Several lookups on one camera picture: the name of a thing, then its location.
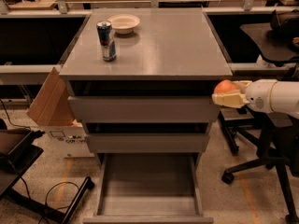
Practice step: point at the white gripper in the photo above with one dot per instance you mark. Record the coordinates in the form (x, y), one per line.
(259, 96)

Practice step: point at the orange fruit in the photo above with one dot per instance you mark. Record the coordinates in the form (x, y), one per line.
(225, 86)

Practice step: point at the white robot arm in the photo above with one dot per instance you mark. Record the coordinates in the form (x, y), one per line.
(284, 99)

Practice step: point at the grey drawer cabinet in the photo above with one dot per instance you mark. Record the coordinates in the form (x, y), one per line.
(168, 44)

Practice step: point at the grey middle drawer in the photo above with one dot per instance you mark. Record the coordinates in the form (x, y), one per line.
(147, 137)

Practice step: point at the grey open bottom drawer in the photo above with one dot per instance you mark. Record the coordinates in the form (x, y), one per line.
(148, 188)

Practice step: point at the grey top drawer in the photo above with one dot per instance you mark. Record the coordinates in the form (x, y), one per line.
(136, 101)

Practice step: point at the black office chair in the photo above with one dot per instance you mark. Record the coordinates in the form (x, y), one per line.
(276, 137)

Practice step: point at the dark bag on table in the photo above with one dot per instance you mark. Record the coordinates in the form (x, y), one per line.
(285, 23)

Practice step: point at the white bowl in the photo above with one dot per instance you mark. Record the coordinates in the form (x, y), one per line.
(124, 24)

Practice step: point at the blue silver energy drink can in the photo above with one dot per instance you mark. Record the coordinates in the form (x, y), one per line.
(106, 38)

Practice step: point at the brown white cardboard box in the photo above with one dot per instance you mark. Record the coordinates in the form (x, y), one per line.
(51, 111)

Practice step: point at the black stand on left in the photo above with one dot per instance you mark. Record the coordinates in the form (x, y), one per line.
(17, 154)

